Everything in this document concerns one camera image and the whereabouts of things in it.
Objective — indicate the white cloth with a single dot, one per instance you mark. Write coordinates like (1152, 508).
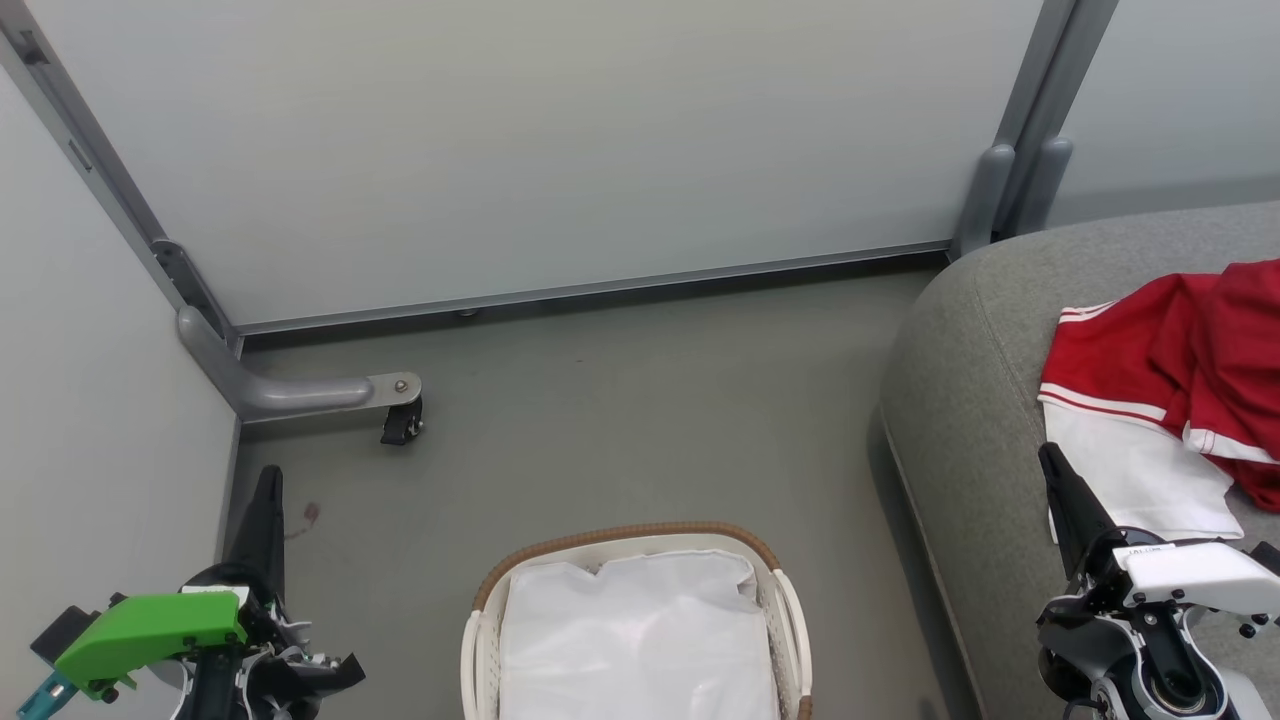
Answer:
(640, 640)

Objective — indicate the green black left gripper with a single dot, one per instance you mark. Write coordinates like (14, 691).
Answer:
(150, 630)

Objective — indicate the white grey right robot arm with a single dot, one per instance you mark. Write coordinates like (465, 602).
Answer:
(1150, 665)

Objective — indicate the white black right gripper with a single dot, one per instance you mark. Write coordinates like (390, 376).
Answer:
(1200, 572)

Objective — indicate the grey partition foot bracket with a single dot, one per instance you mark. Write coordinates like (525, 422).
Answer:
(270, 392)

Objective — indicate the grey partition base rail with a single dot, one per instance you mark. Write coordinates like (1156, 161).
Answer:
(600, 288)

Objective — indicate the grey fabric sofa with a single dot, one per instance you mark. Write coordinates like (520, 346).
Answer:
(980, 420)

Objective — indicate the grey partition corner post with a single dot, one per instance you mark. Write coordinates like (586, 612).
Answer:
(100, 170)

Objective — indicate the black caster wheel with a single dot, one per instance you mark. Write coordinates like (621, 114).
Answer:
(402, 425)

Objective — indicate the teal plastic connector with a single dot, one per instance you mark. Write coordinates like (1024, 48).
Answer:
(42, 695)

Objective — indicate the red and white jersey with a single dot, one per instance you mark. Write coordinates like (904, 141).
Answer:
(1190, 350)

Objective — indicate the white basket with brown rim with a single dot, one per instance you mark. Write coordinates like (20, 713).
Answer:
(480, 640)

